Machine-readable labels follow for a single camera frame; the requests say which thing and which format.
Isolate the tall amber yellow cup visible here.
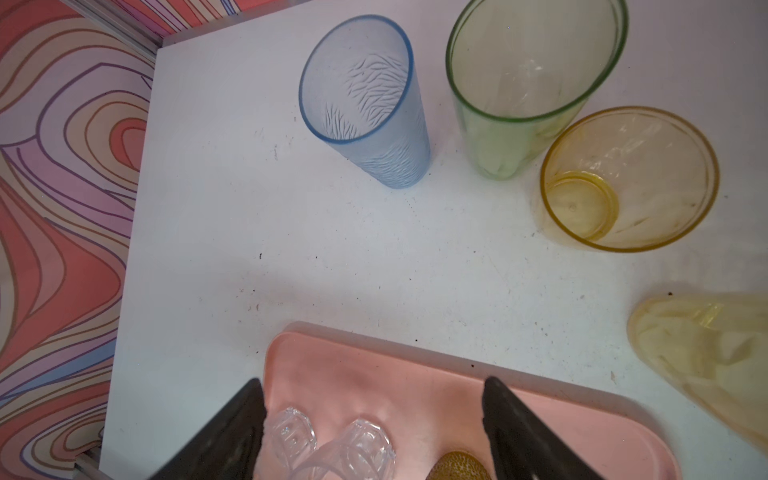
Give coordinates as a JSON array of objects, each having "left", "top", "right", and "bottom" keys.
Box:
[{"left": 627, "top": 293, "right": 767, "bottom": 454}]

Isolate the tall pale blue cup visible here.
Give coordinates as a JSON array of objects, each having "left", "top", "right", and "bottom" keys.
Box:
[{"left": 298, "top": 14, "right": 431, "bottom": 189}]

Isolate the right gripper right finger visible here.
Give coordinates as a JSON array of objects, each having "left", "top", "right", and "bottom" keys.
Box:
[{"left": 482, "top": 376, "right": 601, "bottom": 480}]

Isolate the tall light green cup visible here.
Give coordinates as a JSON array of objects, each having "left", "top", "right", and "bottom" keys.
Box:
[{"left": 445, "top": 0, "right": 629, "bottom": 180}]

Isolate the pink plastic tray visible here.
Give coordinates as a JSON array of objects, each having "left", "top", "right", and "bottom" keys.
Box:
[{"left": 264, "top": 331, "right": 682, "bottom": 479}]

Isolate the short yellow cup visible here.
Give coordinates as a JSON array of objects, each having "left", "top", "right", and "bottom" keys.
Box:
[{"left": 531, "top": 106, "right": 720, "bottom": 253}]

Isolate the clear faceted cup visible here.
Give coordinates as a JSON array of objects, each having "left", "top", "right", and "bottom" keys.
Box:
[{"left": 289, "top": 418, "right": 396, "bottom": 480}]

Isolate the brown dimpled cup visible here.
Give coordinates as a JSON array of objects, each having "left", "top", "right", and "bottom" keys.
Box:
[{"left": 426, "top": 451, "right": 491, "bottom": 480}]

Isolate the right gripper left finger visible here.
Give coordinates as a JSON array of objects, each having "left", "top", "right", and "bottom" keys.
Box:
[{"left": 152, "top": 378, "right": 267, "bottom": 480}]

